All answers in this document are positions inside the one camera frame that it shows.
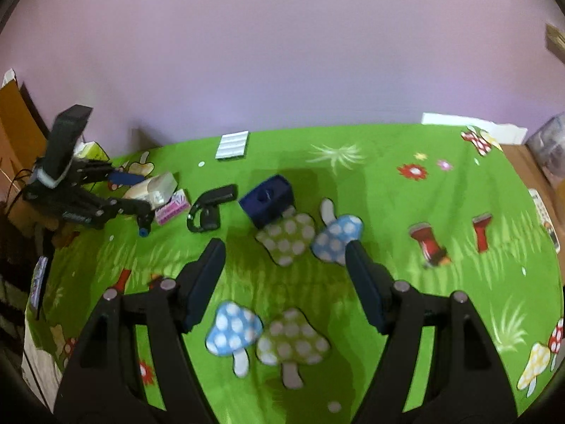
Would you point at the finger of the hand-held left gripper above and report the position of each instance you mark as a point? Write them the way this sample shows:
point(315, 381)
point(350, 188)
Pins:
point(126, 177)
point(143, 218)

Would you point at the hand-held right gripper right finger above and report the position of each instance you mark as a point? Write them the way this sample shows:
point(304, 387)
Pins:
point(366, 282)

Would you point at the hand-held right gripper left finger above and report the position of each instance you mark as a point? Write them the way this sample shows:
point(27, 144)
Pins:
point(207, 282)

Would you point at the beige box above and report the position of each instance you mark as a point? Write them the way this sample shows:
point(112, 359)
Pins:
point(156, 187)

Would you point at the black handheld device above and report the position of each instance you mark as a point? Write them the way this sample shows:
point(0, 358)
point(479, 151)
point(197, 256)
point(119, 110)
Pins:
point(212, 198)

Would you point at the navy blue box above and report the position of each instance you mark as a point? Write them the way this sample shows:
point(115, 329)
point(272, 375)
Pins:
point(269, 201)

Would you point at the pink patterned box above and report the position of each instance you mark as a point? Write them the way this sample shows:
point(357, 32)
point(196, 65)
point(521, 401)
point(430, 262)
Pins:
point(172, 207)

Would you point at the yellow-green box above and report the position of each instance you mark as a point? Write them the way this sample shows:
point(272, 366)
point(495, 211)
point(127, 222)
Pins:
point(95, 152)

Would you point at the brown cardboard carton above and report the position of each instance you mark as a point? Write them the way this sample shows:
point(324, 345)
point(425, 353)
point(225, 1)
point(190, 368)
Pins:
point(13, 119)

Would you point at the green mushroom printed blanket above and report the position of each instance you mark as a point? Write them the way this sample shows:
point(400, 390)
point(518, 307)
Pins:
point(384, 194)

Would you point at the white ribbed box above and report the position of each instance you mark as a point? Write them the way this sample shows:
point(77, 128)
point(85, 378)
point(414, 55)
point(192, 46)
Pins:
point(231, 145)

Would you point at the dark book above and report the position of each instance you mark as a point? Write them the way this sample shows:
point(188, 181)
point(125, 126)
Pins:
point(39, 285)

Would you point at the white remote control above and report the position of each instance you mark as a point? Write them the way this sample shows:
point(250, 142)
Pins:
point(545, 218)

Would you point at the wooden side table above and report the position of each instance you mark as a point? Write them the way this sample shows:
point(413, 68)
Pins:
point(525, 172)

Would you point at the clear plastic bag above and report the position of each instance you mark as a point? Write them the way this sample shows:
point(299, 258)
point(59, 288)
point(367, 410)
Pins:
point(549, 145)

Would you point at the gold picture frame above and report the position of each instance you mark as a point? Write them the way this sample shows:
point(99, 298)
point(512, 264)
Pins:
point(556, 39)

